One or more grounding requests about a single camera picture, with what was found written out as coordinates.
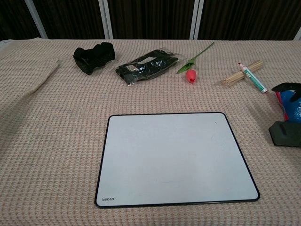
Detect green white marker pen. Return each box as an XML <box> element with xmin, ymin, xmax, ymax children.
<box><xmin>238</xmin><ymin>62</ymin><xmax>269</xmax><ymax>94</ymax></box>

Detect bundle of wooden sticks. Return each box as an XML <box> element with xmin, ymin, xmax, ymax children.
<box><xmin>222</xmin><ymin>59</ymin><xmax>264</xmax><ymax>87</ymax></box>

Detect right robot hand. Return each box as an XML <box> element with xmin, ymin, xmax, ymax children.
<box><xmin>271</xmin><ymin>81</ymin><xmax>301</xmax><ymax>102</ymax></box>

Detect dark grey board eraser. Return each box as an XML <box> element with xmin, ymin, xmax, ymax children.
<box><xmin>268</xmin><ymin>120</ymin><xmax>301</xmax><ymax>148</ymax></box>

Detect black gloves in plastic bag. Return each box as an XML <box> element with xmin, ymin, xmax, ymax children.
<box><xmin>114</xmin><ymin>48</ymin><xmax>185</xmax><ymax>87</ymax></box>

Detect white dry-erase board black rim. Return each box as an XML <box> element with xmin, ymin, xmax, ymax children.
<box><xmin>94</xmin><ymin>112</ymin><xmax>261</xmax><ymax>208</ymax></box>

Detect blue snack packet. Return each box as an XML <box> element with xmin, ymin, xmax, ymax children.
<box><xmin>274</xmin><ymin>90</ymin><xmax>301</xmax><ymax>123</ymax></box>

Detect artificial red tulip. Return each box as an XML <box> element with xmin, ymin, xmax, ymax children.
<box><xmin>176</xmin><ymin>41</ymin><xmax>215</xmax><ymax>84</ymax></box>

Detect beige waffle weave tablecloth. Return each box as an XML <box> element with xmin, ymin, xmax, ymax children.
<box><xmin>0</xmin><ymin>39</ymin><xmax>301</xmax><ymax>226</ymax></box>

